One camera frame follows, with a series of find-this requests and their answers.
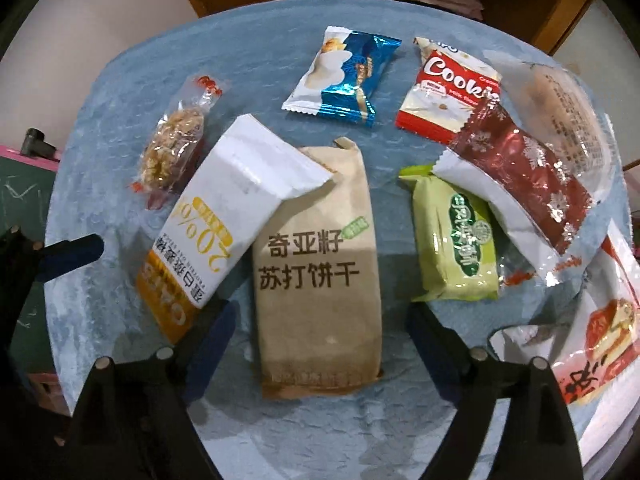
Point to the clear brown pastry packet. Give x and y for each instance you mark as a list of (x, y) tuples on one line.
[(560, 110)]

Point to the white packet with red print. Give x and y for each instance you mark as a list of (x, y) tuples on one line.
[(610, 320)]

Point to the red snowflake snack packet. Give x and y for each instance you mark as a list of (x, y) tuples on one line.
[(520, 175)]

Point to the wooden wardrobe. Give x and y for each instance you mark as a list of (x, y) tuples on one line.
[(525, 0)]

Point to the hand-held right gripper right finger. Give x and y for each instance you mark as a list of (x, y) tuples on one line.
[(430, 341)]

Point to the green chalkboard with pink frame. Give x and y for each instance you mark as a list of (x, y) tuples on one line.
[(20, 190)]

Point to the brown paper cracker packet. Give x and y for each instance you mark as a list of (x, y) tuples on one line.
[(315, 310)]

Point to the white and orange bar packet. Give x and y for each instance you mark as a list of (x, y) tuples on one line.
[(235, 195)]

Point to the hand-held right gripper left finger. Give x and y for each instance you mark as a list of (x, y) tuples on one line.
[(210, 352)]

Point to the light green snack packet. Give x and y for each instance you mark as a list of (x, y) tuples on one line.
[(450, 240)]

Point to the blue and white foil packet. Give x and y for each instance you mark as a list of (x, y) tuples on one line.
[(350, 80)]

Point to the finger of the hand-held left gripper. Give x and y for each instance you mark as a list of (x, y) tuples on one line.
[(75, 253)]

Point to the red and white cookie packet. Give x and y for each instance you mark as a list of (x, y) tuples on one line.
[(440, 105)]

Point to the clear walnut candy packet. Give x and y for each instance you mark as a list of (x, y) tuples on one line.
[(172, 140)]

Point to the light blue textured towel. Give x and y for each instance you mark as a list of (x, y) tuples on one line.
[(280, 25)]

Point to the small black clamp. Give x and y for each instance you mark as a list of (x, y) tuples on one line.
[(37, 145)]

